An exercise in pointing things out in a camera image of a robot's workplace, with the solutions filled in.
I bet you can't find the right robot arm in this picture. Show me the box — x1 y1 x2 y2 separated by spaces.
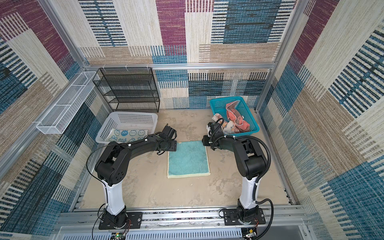
202 133 271 225

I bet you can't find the white plastic basket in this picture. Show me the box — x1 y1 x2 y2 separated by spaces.
96 112 158 144

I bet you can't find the yellow green towel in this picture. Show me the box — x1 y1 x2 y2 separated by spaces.
167 141 211 179

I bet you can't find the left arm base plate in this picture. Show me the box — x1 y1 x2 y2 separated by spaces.
98 211 143 230

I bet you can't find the black wire shelf rack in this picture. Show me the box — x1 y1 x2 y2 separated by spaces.
93 67 160 113

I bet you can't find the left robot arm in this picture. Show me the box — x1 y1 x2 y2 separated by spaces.
95 125 177 229

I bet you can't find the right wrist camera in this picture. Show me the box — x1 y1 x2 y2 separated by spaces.
207 122 215 137

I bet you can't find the pink red towel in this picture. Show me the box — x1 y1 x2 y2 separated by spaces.
226 100 251 134

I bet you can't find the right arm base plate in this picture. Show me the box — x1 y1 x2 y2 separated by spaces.
219 206 266 226

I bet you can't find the blue bunny towel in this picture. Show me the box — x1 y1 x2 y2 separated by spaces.
105 129 148 144

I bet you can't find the aluminium front rail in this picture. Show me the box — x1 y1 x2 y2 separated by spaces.
53 205 307 232

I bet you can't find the teal plastic basket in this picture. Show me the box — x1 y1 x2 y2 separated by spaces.
209 96 260 137

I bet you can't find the white wire wall basket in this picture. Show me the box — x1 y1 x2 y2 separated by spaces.
37 72 96 135

